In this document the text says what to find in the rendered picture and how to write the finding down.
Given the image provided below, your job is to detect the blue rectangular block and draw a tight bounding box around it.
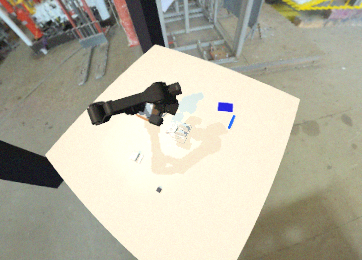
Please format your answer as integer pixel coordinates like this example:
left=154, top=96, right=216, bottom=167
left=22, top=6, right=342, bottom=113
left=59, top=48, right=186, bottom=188
left=217, top=102, right=233, bottom=112

